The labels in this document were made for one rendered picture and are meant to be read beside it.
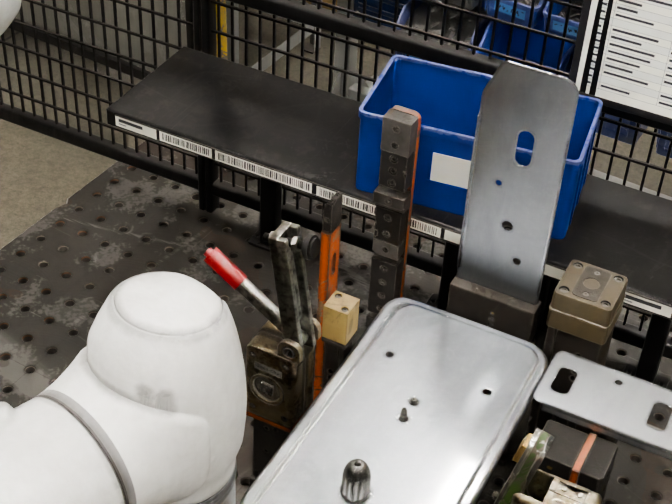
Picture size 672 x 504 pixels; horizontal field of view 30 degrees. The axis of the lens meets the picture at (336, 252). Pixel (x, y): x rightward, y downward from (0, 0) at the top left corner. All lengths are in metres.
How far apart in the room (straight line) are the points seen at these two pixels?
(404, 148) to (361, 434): 0.39
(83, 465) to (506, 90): 0.86
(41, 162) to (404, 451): 2.32
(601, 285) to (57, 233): 1.01
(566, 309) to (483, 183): 0.19
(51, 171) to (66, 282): 1.47
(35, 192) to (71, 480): 2.76
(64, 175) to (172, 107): 1.65
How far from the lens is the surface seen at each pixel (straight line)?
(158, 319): 0.79
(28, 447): 0.78
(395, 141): 1.62
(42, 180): 3.55
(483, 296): 1.66
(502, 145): 1.53
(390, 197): 1.67
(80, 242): 2.20
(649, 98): 1.77
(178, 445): 0.81
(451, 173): 1.70
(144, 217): 2.25
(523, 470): 1.35
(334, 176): 1.78
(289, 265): 1.39
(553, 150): 1.51
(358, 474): 1.37
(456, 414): 1.50
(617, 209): 1.80
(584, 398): 1.55
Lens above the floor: 2.08
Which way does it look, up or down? 40 degrees down
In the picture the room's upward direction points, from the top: 3 degrees clockwise
